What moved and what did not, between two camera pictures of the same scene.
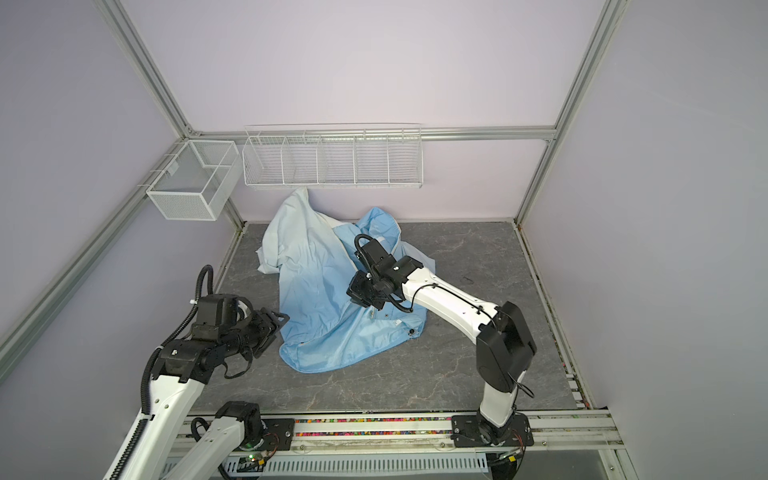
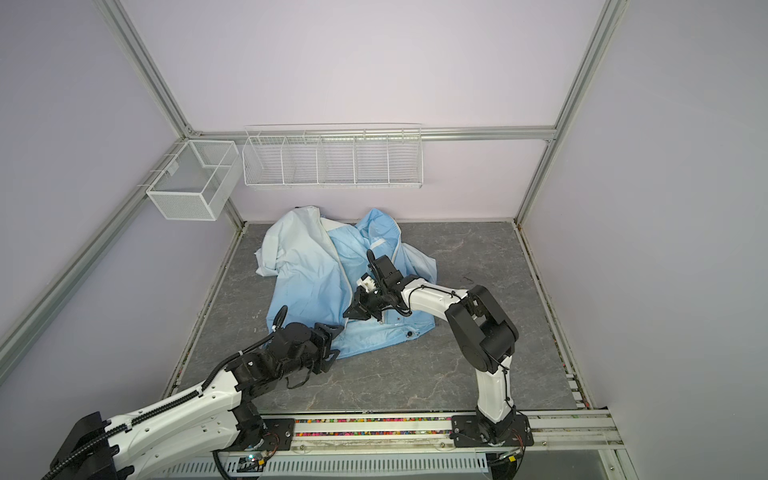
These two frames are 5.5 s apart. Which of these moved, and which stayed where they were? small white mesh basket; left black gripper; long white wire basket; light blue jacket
Moved: left black gripper
Stayed: long white wire basket; small white mesh basket; light blue jacket
